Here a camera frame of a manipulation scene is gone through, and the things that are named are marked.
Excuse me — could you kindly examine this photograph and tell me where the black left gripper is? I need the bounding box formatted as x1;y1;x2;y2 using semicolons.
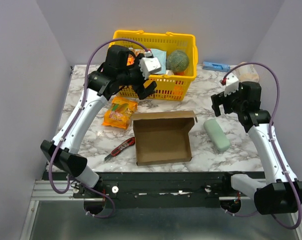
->
118;53;158;99

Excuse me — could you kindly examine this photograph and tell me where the mint green glasses case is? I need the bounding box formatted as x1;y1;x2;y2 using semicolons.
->
203;118;231;153

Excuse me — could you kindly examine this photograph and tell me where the brown cardboard express box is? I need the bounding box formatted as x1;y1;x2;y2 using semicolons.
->
132;110;197;166

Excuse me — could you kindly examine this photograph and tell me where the red black utility knife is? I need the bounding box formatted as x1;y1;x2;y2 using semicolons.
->
104;137;135;162

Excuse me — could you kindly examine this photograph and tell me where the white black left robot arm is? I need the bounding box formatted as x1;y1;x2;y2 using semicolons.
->
40;45;161;198

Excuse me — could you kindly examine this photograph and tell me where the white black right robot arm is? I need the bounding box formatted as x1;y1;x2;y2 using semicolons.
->
211;81;302;215

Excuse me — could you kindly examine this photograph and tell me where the orange snack box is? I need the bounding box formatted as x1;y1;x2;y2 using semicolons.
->
127;54;136;66

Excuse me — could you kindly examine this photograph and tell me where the yellow plastic shopping basket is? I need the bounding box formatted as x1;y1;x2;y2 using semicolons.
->
113;30;198;101

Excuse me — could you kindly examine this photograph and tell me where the white cup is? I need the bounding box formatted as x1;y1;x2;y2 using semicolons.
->
166;69;174;76

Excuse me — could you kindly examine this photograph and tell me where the orange gummy candy bag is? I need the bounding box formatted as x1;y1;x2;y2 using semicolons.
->
102;96;138;129

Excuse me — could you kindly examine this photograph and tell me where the light blue cassava chips bag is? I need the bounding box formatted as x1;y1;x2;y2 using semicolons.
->
150;48;167;75

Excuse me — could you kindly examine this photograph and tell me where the orange fruit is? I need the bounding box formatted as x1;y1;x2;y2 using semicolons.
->
175;71;185;76

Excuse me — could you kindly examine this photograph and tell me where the blue flat package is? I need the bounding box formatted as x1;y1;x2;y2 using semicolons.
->
202;61;231;73

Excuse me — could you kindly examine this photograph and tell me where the green netted melon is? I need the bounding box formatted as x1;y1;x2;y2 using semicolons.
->
166;50;190;73

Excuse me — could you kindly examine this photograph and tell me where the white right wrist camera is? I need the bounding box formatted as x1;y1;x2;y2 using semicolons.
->
221;73;239;97

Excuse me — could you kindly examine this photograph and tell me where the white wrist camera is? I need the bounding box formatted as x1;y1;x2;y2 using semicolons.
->
139;57;162;80
221;73;239;97

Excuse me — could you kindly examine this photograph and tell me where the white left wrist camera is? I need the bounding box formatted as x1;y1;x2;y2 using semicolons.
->
139;57;162;80

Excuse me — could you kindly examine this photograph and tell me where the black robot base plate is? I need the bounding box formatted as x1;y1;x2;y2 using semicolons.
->
73;172;245;209

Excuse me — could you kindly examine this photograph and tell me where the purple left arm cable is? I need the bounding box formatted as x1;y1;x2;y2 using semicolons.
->
48;39;151;220

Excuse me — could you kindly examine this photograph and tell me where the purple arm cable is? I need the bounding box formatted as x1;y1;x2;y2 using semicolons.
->
48;39;151;220
222;62;302;230

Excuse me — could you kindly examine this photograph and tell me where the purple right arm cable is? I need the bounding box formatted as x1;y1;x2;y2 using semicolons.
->
222;62;302;230

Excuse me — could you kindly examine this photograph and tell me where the aluminium frame rail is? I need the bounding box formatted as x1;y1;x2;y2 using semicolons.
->
20;180;302;240

